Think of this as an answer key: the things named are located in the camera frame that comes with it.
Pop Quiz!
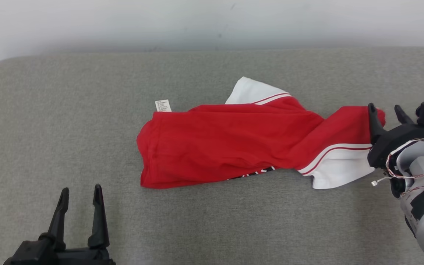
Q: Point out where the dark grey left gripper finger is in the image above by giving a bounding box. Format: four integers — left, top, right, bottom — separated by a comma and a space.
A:
40, 188, 70, 251
88, 184, 110, 249

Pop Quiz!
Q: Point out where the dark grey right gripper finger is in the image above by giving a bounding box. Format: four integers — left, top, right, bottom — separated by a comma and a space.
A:
367, 103, 387, 144
394, 105, 415, 126

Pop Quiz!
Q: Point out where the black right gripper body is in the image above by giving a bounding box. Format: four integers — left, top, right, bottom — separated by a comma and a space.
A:
367, 124, 424, 168

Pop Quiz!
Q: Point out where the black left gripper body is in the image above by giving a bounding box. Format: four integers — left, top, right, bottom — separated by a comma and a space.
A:
48, 247, 116, 265

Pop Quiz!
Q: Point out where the red shirt with white sleeves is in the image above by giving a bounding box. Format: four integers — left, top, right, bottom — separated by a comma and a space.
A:
137, 76, 386, 190

